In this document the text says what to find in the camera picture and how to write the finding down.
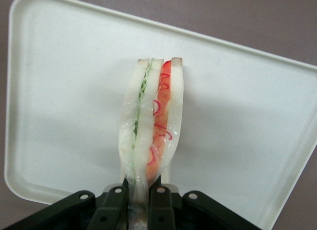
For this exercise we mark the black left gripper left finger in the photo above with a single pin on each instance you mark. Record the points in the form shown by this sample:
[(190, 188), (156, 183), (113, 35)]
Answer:
[(74, 212)]

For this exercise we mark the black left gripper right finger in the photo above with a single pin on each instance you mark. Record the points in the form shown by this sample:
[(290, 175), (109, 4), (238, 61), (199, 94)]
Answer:
[(183, 212)]

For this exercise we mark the plastic-wrapped sandwich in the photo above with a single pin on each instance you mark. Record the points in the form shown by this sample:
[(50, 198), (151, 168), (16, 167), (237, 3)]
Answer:
[(148, 121)]

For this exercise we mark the white plastic tray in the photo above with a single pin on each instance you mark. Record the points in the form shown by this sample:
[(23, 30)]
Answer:
[(235, 104)]

